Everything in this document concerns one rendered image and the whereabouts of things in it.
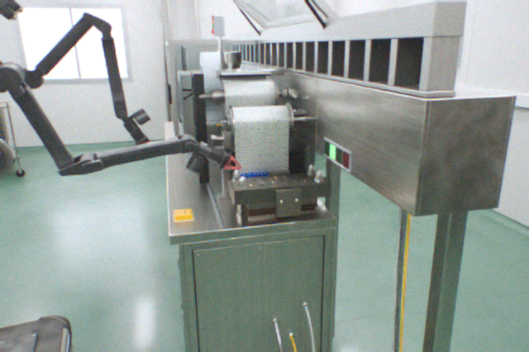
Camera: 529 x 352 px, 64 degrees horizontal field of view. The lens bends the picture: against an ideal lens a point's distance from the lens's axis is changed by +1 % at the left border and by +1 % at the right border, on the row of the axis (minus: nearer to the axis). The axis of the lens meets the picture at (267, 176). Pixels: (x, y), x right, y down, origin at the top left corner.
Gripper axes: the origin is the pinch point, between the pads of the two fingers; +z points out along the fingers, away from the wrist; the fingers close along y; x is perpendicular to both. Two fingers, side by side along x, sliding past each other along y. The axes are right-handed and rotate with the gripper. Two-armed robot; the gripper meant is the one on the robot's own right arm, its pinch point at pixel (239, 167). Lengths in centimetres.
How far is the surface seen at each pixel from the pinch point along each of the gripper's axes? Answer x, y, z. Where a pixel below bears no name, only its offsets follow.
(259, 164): 4.9, 0.2, 7.1
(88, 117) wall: -126, -556, -103
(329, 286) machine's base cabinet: -25, 26, 52
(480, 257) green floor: 7, -74, 223
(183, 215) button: -25.1, 13.2, -14.7
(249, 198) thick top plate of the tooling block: -6.2, 20.0, 3.9
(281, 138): 19.5, 0.2, 10.1
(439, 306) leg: 1, 77, 54
